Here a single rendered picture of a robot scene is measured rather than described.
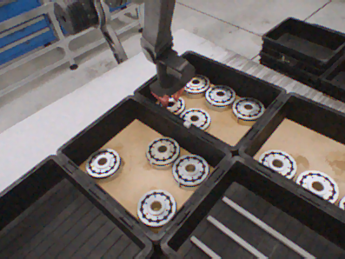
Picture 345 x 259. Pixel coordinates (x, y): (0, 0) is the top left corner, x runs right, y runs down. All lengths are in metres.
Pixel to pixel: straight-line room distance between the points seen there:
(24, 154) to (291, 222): 0.96
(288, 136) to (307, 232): 0.30
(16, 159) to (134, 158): 0.52
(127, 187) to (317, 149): 0.57
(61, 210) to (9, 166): 0.43
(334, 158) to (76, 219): 0.74
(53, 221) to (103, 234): 0.15
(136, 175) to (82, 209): 0.17
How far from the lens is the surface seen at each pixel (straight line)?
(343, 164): 0.93
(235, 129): 0.94
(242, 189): 0.81
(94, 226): 0.81
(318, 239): 0.80
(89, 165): 0.87
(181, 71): 0.76
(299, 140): 0.94
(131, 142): 0.93
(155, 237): 0.65
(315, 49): 1.97
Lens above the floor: 1.53
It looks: 49 degrees down
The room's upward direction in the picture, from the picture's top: 8 degrees counter-clockwise
